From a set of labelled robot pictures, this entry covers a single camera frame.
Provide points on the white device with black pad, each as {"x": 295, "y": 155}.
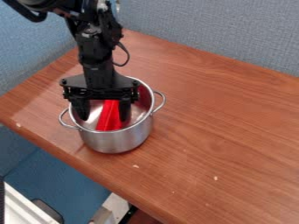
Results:
{"x": 18, "y": 211}

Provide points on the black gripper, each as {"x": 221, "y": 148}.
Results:
{"x": 100, "y": 83}

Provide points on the white table leg bracket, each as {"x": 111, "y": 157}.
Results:
{"x": 111, "y": 211}

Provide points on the red plastic block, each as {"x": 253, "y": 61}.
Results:
{"x": 108, "y": 119}

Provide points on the stainless steel pot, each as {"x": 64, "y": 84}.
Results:
{"x": 133, "y": 131}

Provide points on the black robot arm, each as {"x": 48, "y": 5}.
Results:
{"x": 96, "y": 32}

